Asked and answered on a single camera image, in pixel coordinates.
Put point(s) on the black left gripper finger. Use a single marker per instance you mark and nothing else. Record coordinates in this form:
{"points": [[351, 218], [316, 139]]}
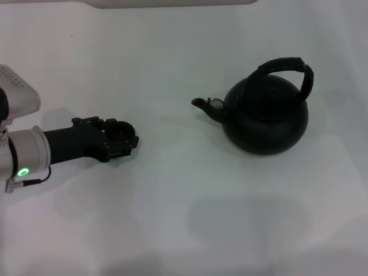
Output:
{"points": [[109, 124], [120, 149]]}

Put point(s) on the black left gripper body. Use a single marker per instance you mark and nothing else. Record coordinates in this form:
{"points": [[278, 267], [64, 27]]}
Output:
{"points": [[72, 143]]}

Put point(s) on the dark small teacup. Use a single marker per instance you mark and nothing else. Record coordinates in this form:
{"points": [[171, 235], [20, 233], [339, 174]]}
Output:
{"points": [[127, 127]]}

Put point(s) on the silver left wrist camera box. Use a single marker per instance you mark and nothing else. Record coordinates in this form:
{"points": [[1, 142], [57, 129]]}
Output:
{"points": [[17, 97]]}

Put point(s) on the black round teapot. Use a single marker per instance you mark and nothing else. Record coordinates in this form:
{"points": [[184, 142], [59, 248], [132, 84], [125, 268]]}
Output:
{"points": [[267, 123]]}

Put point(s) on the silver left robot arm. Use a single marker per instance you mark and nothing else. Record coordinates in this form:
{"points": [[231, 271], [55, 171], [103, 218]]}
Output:
{"points": [[28, 149]]}

